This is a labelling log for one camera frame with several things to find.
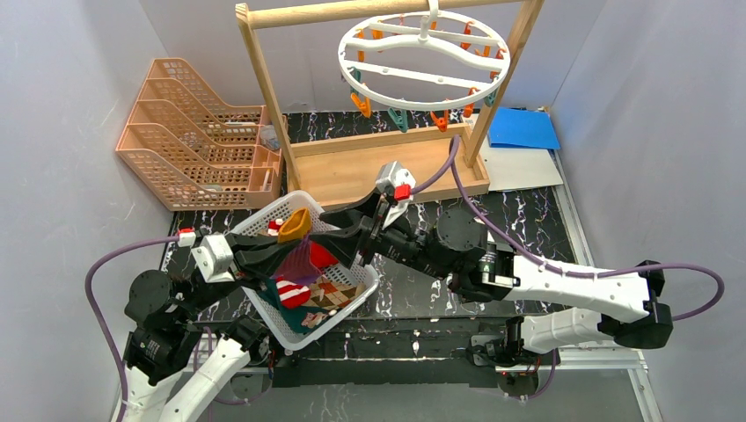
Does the purple sock with yellow cuff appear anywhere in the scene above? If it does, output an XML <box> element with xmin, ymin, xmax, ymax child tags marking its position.
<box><xmin>277</xmin><ymin>207</ymin><xmax>322</xmax><ymax>286</ymax></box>

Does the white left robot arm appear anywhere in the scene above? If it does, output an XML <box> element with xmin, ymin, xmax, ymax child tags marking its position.
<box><xmin>116</xmin><ymin>230</ymin><xmax>301</xmax><ymax>421</ymax></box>

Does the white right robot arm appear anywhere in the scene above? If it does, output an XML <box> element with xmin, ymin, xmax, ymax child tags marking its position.
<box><xmin>311</xmin><ymin>193</ymin><xmax>674</xmax><ymax>367</ymax></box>

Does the wooden hanger rack stand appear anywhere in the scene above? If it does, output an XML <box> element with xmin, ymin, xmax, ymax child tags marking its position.
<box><xmin>235</xmin><ymin>1</ymin><xmax>543</xmax><ymax>207</ymax></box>

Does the white round clip hanger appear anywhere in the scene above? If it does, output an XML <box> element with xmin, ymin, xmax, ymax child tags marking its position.
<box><xmin>336</xmin><ymin>1</ymin><xmax>512</xmax><ymax>111</ymax></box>

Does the white plastic laundry basket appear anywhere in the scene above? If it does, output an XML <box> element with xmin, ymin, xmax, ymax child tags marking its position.
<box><xmin>230</xmin><ymin>191</ymin><xmax>379</xmax><ymax>351</ymax></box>

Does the red white striped sock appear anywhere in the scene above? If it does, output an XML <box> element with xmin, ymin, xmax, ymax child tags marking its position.
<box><xmin>267</xmin><ymin>210</ymin><xmax>318</xmax><ymax>309</ymax></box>

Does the argyle brown sock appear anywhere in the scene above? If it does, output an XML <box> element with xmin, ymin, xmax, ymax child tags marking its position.
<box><xmin>303</xmin><ymin>276</ymin><xmax>366</xmax><ymax>311</ymax></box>

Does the dark green sock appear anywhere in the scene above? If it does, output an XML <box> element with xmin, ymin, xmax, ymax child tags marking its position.
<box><xmin>259</xmin><ymin>280</ymin><xmax>329</xmax><ymax>334</ymax></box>

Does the peach plastic file organizer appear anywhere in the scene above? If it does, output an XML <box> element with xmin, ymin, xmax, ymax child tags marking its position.
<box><xmin>115</xmin><ymin>58</ymin><xmax>283</xmax><ymax>212</ymax></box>

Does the orange front-left clothes peg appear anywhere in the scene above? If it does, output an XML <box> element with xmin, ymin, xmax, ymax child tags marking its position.
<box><xmin>350</xmin><ymin>87</ymin><xmax>372</xmax><ymax>118</ymax></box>

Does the teal front clothes peg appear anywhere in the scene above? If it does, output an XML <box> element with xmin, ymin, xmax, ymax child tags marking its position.
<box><xmin>387</xmin><ymin>107</ymin><xmax>409</xmax><ymax>133</ymax></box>

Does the orange front-centre clothes peg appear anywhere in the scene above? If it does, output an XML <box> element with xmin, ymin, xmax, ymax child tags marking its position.
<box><xmin>429</xmin><ymin>110</ymin><xmax>450</xmax><ymax>133</ymax></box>

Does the white paper sheet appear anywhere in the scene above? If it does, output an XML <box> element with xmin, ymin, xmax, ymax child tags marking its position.
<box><xmin>480</xmin><ymin>131</ymin><xmax>564</xmax><ymax>192</ymax></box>

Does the orange front-right clothes peg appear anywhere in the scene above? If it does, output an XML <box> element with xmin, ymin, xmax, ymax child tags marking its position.
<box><xmin>462</xmin><ymin>87</ymin><xmax>479</xmax><ymax>118</ymax></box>

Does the blue folder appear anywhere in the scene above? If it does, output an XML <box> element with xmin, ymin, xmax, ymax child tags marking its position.
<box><xmin>488</xmin><ymin>107</ymin><xmax>560</xmax><ymax>150</ymax></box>

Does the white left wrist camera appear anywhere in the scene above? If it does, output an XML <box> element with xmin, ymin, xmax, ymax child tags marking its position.
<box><xmin>177</xmin><ymin>229</ymin><xmax>235</xmax><ymax>284</ymax></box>

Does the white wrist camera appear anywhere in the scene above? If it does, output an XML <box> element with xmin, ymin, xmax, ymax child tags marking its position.
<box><xmin>177</xmin><ymin>229</ymin><xmax>235</xmax><ymax>284</ymax></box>
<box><xmin>376</xmin><ymin>161</ymin><xmax>416</xmax><ymax>229</ymax></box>

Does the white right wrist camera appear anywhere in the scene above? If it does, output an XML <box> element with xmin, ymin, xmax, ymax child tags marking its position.
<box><xmin>376</xmin><ymin>161</ymin><xmax>416</xmax><ymax>229</ymax></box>

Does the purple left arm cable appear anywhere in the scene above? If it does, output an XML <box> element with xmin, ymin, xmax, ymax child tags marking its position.
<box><xmin>84</xmin><ymin>235</ymin><xmax>182</xmax><ymax>422</ymax></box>

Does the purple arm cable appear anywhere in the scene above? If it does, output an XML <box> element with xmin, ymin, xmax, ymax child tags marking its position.
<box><xmin>410</xmin><ymin>135</ymin><xmax>726</xmax><ymax>323</ymax></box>
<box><xmin>84</xmin><ymin>235</ymin><xmax>182</xmax><ymax>422</ymax></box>

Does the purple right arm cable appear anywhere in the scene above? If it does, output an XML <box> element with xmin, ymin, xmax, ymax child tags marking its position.
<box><xmin>410</xmin><ymin>135</ymin><xmax>726</xmax><ymax>323</ymax></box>

